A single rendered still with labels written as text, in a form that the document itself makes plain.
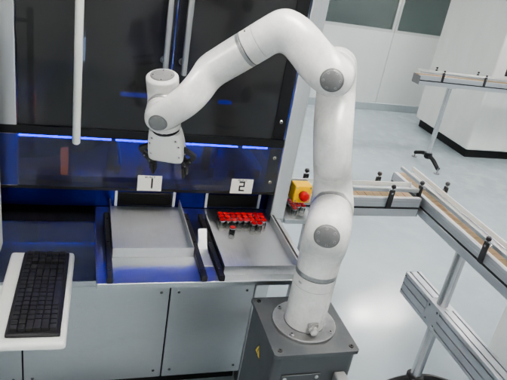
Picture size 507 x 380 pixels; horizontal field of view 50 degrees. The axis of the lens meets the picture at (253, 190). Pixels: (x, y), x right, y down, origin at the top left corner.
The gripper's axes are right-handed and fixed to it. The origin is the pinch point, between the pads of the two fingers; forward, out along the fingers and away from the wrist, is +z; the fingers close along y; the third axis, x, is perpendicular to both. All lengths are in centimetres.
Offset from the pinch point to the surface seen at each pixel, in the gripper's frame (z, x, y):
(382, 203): 57, 67, 73
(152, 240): 34.6, 3.0, -8.6
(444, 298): 84, 43, 105
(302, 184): 35, 45, 38
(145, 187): 26.4, 19.5, -16.5
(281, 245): 42, 18, 34
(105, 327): 85, -3, -30
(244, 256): 37.4, 5.4, 23.0
